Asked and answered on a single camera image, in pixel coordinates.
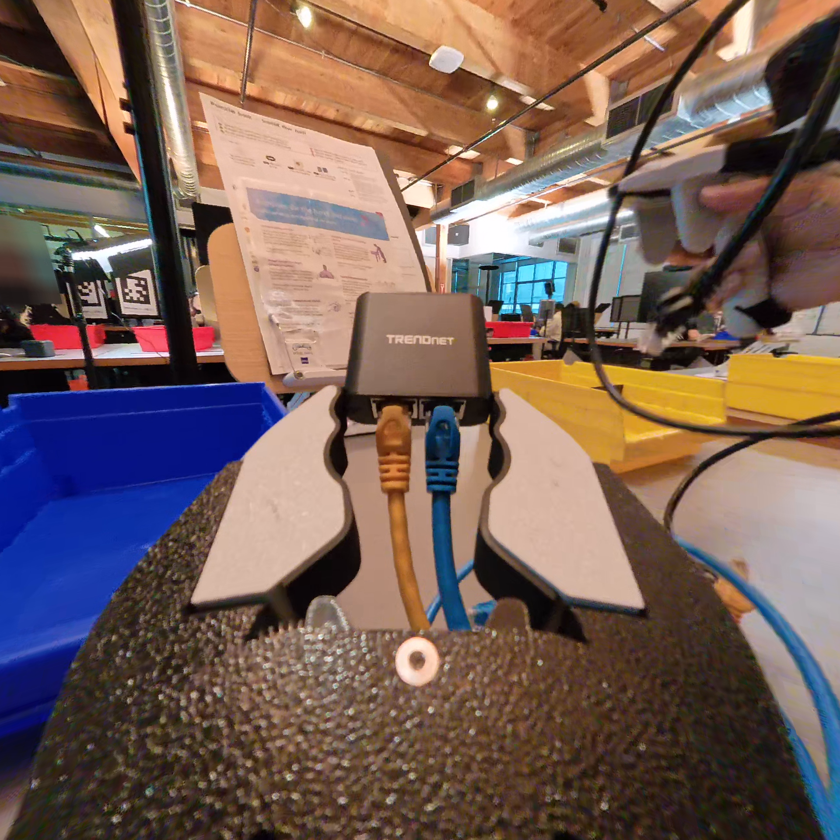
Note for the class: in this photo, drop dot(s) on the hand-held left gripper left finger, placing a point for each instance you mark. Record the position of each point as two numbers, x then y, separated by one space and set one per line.
282 518

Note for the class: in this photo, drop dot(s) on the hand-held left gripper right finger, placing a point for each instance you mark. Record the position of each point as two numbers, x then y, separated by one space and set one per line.
558 518

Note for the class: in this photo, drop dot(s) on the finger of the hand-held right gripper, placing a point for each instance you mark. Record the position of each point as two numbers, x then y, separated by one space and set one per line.
676 169

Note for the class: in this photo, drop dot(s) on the yellow plastic bin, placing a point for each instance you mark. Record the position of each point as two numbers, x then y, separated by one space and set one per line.
787 387
590 407

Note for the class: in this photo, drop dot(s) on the black network adapter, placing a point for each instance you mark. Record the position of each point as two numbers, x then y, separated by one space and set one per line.
420 354

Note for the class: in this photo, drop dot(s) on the light grey desk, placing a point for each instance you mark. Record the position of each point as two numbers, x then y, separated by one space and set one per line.
774 499

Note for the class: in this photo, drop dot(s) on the person's right hand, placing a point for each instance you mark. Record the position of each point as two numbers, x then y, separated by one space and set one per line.
807 243

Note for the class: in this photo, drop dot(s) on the white plastic board base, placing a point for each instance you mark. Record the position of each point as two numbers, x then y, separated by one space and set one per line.
315 377

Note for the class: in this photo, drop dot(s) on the white wipe packet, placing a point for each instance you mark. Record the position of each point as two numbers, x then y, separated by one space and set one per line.
302 355

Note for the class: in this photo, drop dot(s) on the blue plastic bin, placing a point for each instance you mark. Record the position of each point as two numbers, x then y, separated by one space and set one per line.
98 525

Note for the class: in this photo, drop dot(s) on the red plastic bin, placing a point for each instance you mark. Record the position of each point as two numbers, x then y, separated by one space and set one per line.
174 338
65 336
508 328

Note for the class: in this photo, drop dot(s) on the papers in plastic sleeve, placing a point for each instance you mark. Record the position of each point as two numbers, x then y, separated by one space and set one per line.
229 315

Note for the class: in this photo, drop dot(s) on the white ceiling access point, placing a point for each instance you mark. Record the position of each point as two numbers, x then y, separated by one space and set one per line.
446 59

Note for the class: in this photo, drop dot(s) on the laminated instruction sheet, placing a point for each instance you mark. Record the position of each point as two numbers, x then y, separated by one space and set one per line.
308 262

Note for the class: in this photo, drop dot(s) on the black white marker board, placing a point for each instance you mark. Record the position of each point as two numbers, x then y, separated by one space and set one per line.
92 295
136 289

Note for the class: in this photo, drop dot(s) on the black stand pole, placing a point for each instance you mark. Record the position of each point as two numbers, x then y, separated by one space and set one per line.
151 197

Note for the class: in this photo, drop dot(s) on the silver ventilation duct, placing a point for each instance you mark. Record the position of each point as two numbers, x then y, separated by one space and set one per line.
558 164
170 98

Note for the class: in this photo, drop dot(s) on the black wall speaker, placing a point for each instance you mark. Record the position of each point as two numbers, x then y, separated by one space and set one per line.
458 233

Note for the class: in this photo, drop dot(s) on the black camera tripod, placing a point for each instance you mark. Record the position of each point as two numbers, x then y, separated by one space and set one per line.
73 308

